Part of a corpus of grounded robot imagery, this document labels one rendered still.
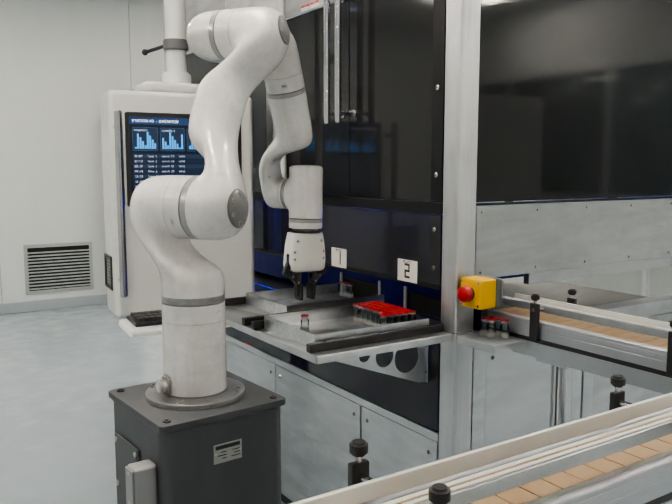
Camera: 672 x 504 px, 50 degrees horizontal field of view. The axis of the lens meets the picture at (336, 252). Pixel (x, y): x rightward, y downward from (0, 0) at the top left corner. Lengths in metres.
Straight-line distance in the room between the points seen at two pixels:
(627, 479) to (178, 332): 0.80
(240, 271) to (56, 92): 4.70
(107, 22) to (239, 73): 5.86
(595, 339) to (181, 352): 0.90
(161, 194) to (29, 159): 5.66
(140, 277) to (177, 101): 0.60
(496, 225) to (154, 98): 1.22
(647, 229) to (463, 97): 0.85
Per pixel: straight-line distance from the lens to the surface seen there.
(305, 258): 1.77
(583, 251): 2.16
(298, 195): 1.74
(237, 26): 1.49
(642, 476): 0.98
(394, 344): 1.73
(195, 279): 1.33
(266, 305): 2.11
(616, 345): 1.65
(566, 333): 1.73
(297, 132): 1.69
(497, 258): 1.90
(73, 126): 7.07
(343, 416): 2.32
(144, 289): 2.49
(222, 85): 1.43
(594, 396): 2.31
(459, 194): 1.79
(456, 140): 1.79
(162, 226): 1.36
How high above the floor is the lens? 1.30
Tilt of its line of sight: 7 degrees down
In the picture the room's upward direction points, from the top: straight up
